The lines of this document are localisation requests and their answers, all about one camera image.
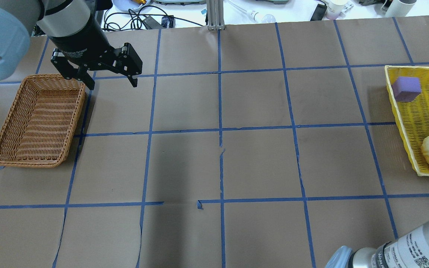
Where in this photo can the black power adapter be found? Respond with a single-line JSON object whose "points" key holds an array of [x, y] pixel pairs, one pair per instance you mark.
{"points": [[167, 22]]}

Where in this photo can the brown wicker basket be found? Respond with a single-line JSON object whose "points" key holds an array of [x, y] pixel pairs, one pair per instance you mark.
{"points": [[41, 122]]}

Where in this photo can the brass cylinder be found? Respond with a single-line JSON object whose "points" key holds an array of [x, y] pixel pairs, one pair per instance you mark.
{"points": [[140, 2]]}

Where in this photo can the blue plate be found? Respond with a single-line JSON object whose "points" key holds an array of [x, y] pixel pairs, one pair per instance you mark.
{"points": [[126, 5]]}

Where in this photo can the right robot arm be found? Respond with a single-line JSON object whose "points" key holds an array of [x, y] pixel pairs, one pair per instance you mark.
{"points": [[408, 251]]}

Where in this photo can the aluminium frame post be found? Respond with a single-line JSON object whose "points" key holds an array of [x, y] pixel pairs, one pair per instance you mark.
{"points": [[215, 15]]}

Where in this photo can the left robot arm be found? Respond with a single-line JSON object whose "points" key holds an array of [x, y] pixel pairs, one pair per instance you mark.
{"points": [[18, 18]]}

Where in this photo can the white light bulb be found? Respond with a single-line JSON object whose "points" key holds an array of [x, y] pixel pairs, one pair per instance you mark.
{"points": [[260, 17]]}

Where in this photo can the black phone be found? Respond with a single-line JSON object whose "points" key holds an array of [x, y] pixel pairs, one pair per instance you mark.
{"points": [[319, 12]]}

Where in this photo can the white paper cup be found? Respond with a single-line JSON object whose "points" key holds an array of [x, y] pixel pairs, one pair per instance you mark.
{"points": [[334, 8]]}

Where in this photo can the yellow plastic basket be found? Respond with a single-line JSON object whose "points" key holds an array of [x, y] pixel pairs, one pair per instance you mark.
{"points": [[411, 118]]}

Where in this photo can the purple foam block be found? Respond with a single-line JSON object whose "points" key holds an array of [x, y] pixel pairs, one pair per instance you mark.
{"points": [[406, 89]]}

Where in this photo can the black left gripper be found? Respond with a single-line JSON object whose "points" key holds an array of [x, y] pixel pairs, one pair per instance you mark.
{"points": [[81, 41]]}

